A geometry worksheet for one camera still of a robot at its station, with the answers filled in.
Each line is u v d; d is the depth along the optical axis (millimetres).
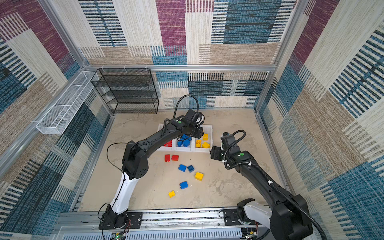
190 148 940
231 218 730
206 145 966
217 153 747
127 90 1089
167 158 939
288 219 391
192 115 730
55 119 710
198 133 833
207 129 1017
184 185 848
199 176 860
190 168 892
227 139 639
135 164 548
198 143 966
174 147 942
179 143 986
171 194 808
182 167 915
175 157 950
